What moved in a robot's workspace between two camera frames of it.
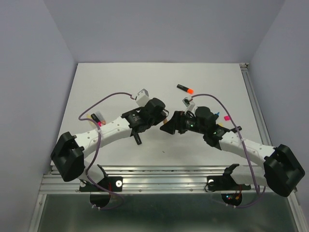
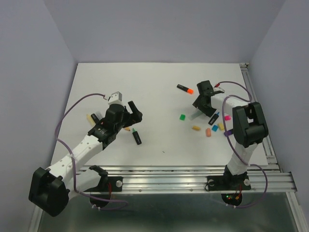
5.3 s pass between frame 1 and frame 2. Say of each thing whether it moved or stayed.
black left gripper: moved
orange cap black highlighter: stayed
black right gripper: moved
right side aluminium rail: stayed
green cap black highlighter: stayed
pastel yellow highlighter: stayed
